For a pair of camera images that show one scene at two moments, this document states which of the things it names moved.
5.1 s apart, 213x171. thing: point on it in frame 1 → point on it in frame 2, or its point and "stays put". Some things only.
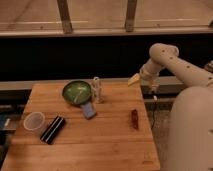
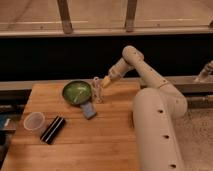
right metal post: [130, 16] stays put
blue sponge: [88, 110] stays put
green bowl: [77, 93] stays put
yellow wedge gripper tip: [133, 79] → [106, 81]
